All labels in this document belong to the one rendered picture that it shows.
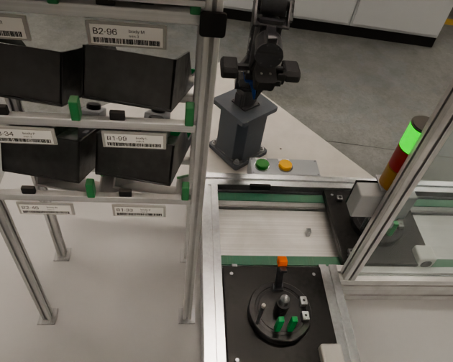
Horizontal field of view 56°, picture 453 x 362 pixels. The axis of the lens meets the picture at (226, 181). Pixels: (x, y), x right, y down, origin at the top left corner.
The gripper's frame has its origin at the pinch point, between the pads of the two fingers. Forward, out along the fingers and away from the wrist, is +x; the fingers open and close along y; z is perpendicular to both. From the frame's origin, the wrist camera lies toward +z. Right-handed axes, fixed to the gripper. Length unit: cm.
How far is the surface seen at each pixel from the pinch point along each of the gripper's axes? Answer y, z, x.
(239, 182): -0.8, 5.7, 28.8
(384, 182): 21.7, 32.5, -3.1
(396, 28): 167, -257, 114
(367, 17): 139, -261, 108
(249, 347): -2, 53, 27
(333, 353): 15, 55, 25
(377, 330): 33, 45, 38
